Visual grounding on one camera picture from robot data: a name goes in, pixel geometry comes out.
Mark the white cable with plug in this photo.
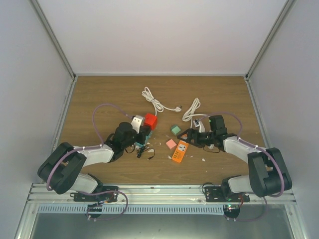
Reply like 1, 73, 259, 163
142, 86, 183, 114

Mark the red cube power socket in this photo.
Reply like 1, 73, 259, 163
144, 113, 158, 131

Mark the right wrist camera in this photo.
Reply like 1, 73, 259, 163
193, 119, 205, 133

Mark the white bundled power cable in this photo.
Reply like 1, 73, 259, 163
182, 97, 207, 122

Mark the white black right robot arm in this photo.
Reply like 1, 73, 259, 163
177, 114, 293, 202

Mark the pink square adapter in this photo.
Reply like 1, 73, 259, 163
165, 139, 177, 150

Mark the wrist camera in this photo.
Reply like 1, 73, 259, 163
193, 119, 205, 133
131, 115, 145, 134

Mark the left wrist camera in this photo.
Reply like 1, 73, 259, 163
131, 115, 145, 134

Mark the black thin cable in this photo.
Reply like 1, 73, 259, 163
136, 146, 157, 160

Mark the teal power strip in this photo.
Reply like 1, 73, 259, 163
135, 131, 152, 147

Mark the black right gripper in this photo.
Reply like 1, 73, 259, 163
177, 128, 216, 148

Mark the green square adapter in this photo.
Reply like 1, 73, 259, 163
170, 125, 181, 135

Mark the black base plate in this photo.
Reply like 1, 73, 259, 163
202, 184, 250, 203
70, 186, 119, 203

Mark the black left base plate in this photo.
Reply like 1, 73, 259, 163
70, 186, 119, 203

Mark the slotted cable duct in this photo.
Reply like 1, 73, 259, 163
38, 204, 224, 215

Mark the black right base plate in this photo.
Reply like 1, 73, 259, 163
202, 184, 250, 203

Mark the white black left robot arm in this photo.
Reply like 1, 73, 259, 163
37, 122, 152, 201

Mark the orange power strip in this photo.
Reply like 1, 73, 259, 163
172, 140, 189, 163

